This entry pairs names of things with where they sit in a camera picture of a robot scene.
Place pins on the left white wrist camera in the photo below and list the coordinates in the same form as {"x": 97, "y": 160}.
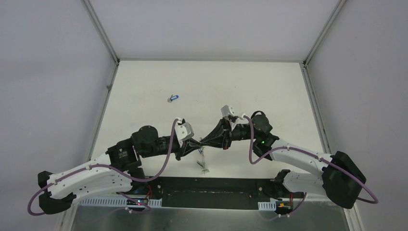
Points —
{"x": 183, "y": 130}

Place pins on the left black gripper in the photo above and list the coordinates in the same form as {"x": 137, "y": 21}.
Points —
{"x": 182, "y": 147}

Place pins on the blue tag key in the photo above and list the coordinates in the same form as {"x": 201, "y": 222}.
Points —
{"x": 172, "y": 98}

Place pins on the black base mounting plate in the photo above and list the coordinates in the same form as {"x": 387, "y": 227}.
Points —
{"x": 212, "y": 193}

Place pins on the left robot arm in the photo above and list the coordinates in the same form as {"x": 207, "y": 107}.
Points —
{"x": 118, "y": 170}

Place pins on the left controller board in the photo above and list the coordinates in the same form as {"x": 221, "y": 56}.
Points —
{"x": 137, "y": 201}

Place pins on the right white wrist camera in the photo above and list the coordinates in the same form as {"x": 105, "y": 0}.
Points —
{"x": 229, "y": 112}

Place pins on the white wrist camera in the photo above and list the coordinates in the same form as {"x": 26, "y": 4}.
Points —
{"x": 183, "y": 130}
{"x": 229, "y": 112}

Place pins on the controller board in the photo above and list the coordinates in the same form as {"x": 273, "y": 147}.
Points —
{"x": 137, "y": 201}
{"x": 284, "y": 207}

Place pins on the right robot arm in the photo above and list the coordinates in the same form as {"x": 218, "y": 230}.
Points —
{"x": 335, "y": 176}

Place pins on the aluminium frame rail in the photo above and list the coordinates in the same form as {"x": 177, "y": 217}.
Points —
{"x": 111, "y": 213}

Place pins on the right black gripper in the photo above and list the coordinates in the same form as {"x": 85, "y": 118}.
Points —
{"x": 223, "y": 130}

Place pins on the right controller board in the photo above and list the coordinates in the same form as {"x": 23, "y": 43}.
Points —
{"x": 284, "y": 207}

